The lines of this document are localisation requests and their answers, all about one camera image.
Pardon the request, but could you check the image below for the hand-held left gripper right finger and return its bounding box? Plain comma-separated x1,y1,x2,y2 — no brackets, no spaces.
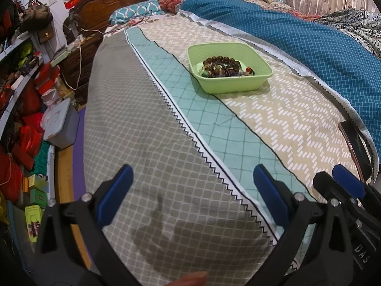
253,164,355,286

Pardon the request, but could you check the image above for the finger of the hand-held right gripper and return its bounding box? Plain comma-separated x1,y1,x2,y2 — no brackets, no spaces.
312,171,362,230
332,165,381,215

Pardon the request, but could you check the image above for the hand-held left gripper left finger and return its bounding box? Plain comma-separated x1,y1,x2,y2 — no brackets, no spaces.
34,164,140,286

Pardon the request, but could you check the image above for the green plastic basin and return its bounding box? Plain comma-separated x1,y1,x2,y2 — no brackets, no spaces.
187,42,274,94

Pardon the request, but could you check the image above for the dark bead bracelets bunch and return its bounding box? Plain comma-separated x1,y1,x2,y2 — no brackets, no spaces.
201,65,222,77

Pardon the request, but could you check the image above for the brown wooden bead bracelet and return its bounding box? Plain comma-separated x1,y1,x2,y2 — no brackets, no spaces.
203,56,241,72

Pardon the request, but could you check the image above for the person's left hand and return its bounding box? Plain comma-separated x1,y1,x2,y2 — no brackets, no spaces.
167,271,208,286

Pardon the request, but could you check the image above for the black smartphone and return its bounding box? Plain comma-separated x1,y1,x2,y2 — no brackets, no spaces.
339,121,373,182

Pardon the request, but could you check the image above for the purple floor mat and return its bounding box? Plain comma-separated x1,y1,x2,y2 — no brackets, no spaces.
72,107,90,201

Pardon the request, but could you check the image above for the pale green cardboard box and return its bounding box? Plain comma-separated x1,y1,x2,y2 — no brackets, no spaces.
28,174,48,189

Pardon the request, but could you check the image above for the grey plastic storage box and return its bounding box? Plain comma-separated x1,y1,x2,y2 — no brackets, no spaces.
40,98,79,149

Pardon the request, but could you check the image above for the lime green tin box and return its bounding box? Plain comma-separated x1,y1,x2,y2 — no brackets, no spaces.
25,205,43,242

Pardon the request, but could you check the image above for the dark wooden nightstand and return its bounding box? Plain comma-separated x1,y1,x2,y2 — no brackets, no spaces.
60,33,103,105

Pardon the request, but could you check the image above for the cluttered grey shelf unit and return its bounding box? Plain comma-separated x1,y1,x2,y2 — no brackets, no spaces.
0,27,60,215

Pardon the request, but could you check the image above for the black white patterned cloth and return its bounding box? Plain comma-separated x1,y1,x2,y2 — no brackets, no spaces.
314,8,381,57

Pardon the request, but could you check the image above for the blue checked quilt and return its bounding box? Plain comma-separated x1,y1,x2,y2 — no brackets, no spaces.
179,0,381,167

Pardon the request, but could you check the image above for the small brown handbag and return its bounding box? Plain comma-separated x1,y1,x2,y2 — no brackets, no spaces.
38,24,55,44

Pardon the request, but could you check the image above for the teal patterned pillow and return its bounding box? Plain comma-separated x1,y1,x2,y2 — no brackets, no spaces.
109,0,164,24

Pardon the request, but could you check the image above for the camouflage bag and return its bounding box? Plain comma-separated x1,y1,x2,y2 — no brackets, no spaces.
19,0,53,32

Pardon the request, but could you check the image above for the white charging cable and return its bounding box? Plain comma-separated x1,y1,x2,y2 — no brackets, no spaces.
61,25,105,90

